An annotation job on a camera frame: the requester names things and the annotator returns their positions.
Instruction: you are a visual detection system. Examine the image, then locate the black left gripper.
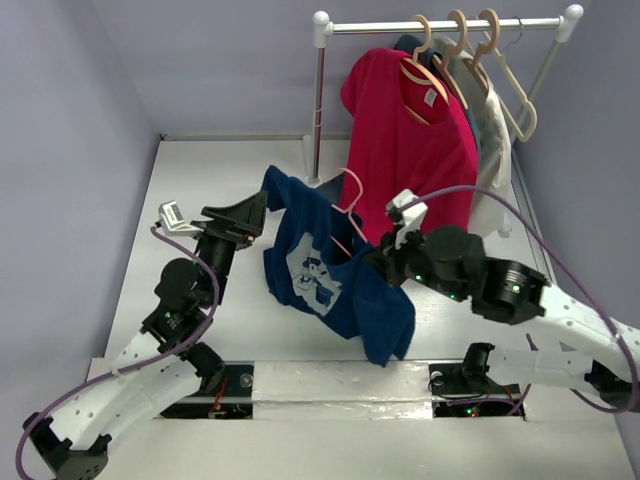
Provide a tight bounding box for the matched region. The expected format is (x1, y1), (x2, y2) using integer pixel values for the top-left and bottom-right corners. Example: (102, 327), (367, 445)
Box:
(191, 192), (271, 306)

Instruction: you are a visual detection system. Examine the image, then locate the pink wire hanger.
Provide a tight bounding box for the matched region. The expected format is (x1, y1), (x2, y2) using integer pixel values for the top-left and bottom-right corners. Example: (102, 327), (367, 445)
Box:
(329, 168), (369, 263)

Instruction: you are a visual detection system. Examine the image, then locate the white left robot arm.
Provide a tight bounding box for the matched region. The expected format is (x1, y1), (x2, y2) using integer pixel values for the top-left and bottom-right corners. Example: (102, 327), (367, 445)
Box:
(14, 192), (268, 479)

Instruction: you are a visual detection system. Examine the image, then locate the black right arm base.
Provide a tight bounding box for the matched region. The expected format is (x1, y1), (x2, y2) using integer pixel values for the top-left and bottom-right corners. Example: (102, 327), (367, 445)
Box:
(427, 343), (526, 419)

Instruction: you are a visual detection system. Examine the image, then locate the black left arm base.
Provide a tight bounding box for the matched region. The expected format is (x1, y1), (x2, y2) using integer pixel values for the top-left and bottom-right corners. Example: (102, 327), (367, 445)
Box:
(159, 363), (254, 420)

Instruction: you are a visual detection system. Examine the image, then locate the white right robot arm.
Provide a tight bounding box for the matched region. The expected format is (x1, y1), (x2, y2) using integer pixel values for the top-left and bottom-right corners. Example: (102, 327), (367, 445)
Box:
(365, 226), (639, 413)

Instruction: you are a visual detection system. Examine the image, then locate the white t shirt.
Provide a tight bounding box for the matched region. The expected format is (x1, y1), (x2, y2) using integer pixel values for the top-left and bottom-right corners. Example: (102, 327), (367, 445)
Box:
(448, 51), (511, 237)

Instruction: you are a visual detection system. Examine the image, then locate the red t shirt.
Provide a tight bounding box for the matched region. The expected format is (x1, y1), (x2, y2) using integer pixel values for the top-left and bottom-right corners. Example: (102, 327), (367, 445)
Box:
(341, 48), (478, 243)

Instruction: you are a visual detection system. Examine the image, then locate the cream plastic empty hanger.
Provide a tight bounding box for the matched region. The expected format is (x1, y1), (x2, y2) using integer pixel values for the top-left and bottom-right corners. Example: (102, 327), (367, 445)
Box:
(469, 29), (538, 144)

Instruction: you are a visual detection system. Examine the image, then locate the wooden hanger with red shirt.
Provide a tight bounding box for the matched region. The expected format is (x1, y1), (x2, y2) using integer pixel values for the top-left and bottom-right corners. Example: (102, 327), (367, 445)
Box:
(400, 14), (450, 105)

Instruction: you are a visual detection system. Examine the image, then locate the grey blue t shirt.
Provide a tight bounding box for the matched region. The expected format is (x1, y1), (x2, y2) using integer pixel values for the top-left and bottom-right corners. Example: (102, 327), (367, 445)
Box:
(309, 33), (481, 206)

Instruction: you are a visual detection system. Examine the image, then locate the wooden hanger with grey shirt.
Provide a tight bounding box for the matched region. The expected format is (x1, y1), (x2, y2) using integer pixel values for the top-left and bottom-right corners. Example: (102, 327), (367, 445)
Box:
(431, 8), (471, 111)

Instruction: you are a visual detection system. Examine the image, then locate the wooden hanger with white shirt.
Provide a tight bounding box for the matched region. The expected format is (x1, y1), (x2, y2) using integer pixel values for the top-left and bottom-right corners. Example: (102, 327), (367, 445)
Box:
(464, 8), (501, 96)

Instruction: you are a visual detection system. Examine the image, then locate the white metal clothes rack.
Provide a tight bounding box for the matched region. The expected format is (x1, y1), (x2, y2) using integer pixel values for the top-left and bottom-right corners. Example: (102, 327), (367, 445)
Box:
(303, 4), (584, 186)

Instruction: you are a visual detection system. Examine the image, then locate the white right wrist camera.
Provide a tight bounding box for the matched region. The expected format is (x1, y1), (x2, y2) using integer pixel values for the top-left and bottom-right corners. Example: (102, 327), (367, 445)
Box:
(386, 189), (428, 250)

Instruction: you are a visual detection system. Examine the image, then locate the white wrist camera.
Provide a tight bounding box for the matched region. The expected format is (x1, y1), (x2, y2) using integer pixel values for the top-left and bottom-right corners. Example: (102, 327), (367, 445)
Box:
(155, 200), (202, 236)
(386, 189), (428, 250)

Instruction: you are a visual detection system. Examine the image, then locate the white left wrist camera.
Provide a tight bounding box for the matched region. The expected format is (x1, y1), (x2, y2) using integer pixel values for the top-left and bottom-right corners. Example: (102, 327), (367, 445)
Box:
(155, 200), (202, 236)

